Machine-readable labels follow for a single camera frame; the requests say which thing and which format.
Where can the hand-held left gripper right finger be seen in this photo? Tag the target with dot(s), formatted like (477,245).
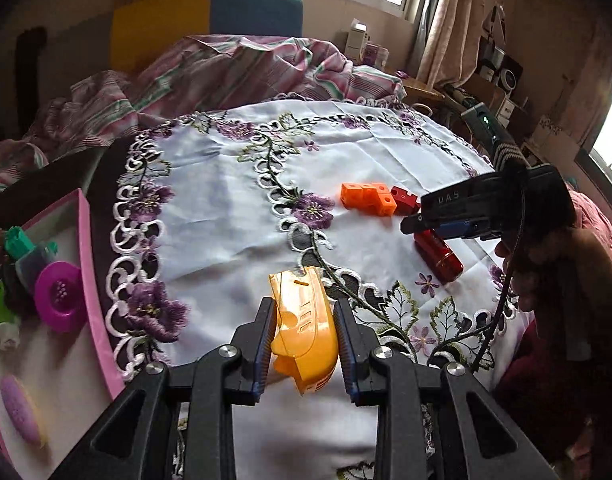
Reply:
(347,345)

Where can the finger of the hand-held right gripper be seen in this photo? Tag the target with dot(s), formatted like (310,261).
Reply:
(460,197)
(455,227)

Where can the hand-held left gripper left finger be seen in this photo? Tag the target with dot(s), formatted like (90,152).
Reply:
(263,345)

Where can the red translucent plastic cup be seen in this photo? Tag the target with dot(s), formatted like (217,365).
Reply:
(438,255)

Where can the yellow plastic boat toy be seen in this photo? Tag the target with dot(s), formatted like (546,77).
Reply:
(301,320)

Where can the pink rimmed tray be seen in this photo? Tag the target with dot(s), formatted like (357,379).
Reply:
(93,280)

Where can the purple hat-shaped mold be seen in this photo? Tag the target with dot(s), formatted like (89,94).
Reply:
(61,305)

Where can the black lidded plastic jar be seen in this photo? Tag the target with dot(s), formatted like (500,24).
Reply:
(31,270)

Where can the purple oval textured toy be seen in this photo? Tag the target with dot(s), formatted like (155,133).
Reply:
(18,407)

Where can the green plastic spool toy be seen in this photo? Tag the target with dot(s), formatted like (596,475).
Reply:
(18,242)

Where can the person's right forearm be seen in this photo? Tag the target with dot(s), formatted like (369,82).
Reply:
(595,280)

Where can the person's right hand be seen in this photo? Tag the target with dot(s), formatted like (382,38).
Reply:
(523,280)

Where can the dark red notched block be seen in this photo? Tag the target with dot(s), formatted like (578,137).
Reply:
(405,200)

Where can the pink cushion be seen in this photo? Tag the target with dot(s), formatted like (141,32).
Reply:
(600,220)

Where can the orange linked cube blocks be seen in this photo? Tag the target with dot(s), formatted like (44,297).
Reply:
(366,197)

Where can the arched side window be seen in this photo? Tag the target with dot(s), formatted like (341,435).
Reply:
(610,140)

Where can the wooden side table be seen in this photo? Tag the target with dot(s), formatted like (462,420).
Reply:
(420,91)

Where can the white embroidered floral tablecloth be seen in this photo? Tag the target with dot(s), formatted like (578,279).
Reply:
(226,210)

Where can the small pink box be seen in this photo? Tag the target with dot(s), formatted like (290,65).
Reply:
(376,55)

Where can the beige curtain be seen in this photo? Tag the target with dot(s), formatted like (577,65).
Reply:
(450,25)

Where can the white carton box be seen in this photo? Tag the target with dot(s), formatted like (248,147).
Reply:
(357,40)

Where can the person's dark red clothing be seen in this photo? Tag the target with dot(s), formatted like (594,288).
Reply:
(560,410)

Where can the small white plastic toy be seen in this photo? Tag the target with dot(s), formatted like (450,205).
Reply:
(8,335)

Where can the blue chair back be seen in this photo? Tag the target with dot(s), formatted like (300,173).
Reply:
(256,12)

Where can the pink striped blanket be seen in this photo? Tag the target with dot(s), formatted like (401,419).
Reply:
(211,70)

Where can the yellow panel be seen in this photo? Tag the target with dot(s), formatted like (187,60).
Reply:
(156,30)

